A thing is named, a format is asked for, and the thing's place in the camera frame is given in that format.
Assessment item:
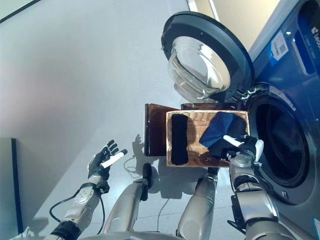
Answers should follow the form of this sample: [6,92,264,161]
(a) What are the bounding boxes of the blue white warning sticker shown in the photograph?
[311,217,320,238]

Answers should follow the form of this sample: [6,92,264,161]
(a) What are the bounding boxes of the grey robot torso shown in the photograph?
[79,231,181,240]

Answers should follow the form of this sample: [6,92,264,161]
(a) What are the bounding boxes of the left silver robot leg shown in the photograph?
[103,162,153,235]

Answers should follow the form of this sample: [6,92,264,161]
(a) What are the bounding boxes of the white counter cabinet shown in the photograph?
[186,0,282,51]

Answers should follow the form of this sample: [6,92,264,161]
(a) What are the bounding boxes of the blue cloth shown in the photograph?
[199,111,241,148]

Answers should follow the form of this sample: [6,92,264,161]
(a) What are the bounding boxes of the short black cloth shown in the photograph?
[209,117,250,160]

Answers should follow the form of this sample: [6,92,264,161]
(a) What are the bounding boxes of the right silver robot leg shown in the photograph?
[176,166,221,240]

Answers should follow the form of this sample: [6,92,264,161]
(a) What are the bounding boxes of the brown acrylic stool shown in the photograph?
[144,102,237,157]

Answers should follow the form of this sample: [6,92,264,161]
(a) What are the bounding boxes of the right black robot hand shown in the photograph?
[223,134,265,164]

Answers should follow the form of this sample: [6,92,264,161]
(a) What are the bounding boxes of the thin grey floor cable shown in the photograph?
[157,198,171,232]

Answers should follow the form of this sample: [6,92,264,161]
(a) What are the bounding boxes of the silver robot leg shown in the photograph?
[103,162,153,235]
[176,166,221,240]

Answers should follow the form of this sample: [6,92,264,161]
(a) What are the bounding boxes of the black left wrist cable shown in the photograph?
[49,192,106,235]

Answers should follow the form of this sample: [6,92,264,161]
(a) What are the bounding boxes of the white panel with black edge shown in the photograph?
[0,137,25,236]

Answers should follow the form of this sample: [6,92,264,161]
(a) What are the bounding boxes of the black baseboard strip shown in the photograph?
[0,0,42,25]

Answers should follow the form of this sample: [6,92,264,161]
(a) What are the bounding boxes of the dark grey washing machine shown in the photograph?
[229,0,320,238]

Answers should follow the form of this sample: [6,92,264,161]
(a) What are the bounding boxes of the blue white QR sticker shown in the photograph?
[268,31,292,61]

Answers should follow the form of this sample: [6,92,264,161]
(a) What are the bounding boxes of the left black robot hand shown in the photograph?
[87,139,129,181]

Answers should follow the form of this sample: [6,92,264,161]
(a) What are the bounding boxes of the round glass washing machine door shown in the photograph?
[160,11,256,103]

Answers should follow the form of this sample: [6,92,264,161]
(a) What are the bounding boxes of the long black cloth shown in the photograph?
[171,113,189,166]

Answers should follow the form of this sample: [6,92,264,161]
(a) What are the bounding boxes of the white looped floor cable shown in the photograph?
[124,154,141,173]

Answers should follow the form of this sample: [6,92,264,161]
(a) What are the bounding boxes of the rectangular wicker laundry basket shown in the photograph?
[165,109,251,168]

